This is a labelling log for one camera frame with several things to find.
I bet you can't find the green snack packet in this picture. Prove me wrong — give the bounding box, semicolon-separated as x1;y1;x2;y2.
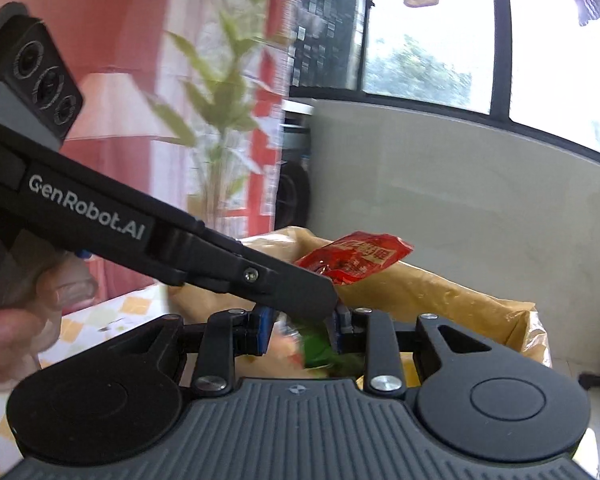
270;317;366;380

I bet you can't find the cardboard box with plastic liner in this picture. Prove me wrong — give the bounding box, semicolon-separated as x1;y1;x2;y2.
167;226;553;391

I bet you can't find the person's left hand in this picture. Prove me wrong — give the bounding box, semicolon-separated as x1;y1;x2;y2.
0;259;101;392

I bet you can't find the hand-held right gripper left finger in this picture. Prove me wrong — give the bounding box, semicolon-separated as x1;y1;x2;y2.
105;305;276;397

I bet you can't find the red snack packet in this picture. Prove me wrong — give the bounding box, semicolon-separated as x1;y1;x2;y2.
294;231;415;286

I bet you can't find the red printed curtain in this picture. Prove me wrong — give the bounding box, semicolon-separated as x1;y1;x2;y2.
0;0;301;306

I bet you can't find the grey washing machine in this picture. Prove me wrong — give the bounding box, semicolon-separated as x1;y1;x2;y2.
274;125;313;231

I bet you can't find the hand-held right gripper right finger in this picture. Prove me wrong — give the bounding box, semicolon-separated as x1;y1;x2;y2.
327;304;506;397

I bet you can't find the black framed window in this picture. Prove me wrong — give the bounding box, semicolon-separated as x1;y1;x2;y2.
290;0;600;163

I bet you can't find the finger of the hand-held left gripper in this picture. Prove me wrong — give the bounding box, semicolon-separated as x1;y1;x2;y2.
146;217;341;324

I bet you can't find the yellow patterned tablecloth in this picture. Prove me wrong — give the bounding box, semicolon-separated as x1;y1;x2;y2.
0;284;600;480

